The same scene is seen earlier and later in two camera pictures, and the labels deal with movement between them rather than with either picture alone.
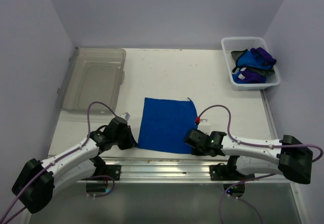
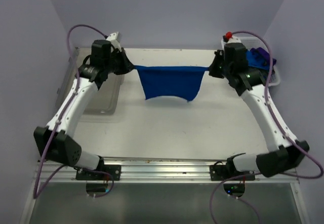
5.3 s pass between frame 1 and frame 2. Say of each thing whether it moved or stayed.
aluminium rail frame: stayed
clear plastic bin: stayed
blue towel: moved
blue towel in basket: stayed
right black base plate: stayed
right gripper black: moved
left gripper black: moved
